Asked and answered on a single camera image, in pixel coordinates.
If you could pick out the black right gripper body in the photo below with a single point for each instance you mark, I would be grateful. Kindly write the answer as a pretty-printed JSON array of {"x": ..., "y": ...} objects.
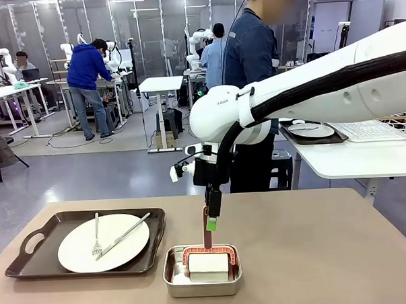
[{"x": 204, "y": 172}]

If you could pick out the black green-tipped right gripper finger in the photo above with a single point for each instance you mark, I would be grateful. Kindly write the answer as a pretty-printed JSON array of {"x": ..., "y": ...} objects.
[
  {"x": 208, "y": 199},
  {"x": 216, "y": 205}
]

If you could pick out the silver table knife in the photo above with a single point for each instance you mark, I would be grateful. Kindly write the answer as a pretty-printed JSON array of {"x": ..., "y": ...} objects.
[{"x": 125, "y": 233}]

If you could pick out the white round dinner plate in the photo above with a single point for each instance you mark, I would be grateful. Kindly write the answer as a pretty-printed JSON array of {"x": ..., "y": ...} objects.
[
  {"x": 126, "y": 244},
  {"x": 321, "y": 132}
]

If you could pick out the silver fork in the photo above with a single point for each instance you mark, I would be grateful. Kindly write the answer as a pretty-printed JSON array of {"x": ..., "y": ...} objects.
[
  {"x": 96, "y": 230},
  {"x": 306, "y": 128}
]

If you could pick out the brown plastic serving tray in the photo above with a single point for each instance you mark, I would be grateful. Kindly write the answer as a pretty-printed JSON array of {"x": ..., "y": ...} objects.
[{"x": 33, "y": 267}]

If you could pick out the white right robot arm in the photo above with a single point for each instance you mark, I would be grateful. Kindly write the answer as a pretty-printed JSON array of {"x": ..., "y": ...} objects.
[{"x": 215, "y": 118}]

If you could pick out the black floor stand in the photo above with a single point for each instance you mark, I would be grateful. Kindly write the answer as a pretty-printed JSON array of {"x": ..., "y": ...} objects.
[{"x": 344, "y": 34}]

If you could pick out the cardboard box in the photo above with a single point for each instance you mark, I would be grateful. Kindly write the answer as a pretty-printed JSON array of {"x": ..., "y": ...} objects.
[{"x": 165, "y": 140}]

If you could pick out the black plastic stool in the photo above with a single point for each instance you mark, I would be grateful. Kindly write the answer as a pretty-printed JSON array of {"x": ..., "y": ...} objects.
[
  {"x": 280, "y": 155},
  {"x": 110, "y": 117},
  {"x": 169, "y": 119}
]

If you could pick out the rectangular metal tin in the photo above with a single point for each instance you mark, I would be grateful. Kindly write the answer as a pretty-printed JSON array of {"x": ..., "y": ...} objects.
[{"x": 202, "y": 290}]

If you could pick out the dark brown serving tray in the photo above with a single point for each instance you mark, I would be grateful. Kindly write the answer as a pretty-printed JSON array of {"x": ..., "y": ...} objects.
[{"x": 291, "y": 133}]

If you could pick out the white standing desk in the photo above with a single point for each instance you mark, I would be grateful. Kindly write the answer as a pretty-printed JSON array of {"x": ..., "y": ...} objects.
[{"x": 161, "y": 83}]

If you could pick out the person in light blue shirt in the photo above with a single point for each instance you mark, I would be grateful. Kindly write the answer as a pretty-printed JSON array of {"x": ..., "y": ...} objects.
[{"x": 214, "y": 57}]

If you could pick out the person in denim jacket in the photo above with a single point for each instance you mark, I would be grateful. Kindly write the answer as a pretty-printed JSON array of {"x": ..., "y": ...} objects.
[{"x": 249, "y": 49}]

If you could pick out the white side table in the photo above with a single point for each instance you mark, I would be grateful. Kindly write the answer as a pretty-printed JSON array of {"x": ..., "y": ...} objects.
[{"x": 358, "y": 158}]

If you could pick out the person in blue hoodie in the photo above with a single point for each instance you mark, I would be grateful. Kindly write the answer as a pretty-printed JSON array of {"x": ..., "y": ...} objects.
[{"x": 84, "y": 66}]

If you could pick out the black laptop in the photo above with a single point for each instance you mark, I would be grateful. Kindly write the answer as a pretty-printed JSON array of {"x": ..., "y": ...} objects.
[{"x": 30, "y": 74}]

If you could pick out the person in light grey top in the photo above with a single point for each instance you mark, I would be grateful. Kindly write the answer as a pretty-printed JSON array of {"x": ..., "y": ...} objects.
[{"x": 22, "y": 61}]

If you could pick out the long white desk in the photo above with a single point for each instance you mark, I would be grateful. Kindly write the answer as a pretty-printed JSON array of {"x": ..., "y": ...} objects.
[{"x": 5, "y": 92}]

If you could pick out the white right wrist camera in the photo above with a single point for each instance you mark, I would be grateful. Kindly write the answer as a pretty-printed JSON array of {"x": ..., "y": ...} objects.
[{"x": 177, "y": 171}]

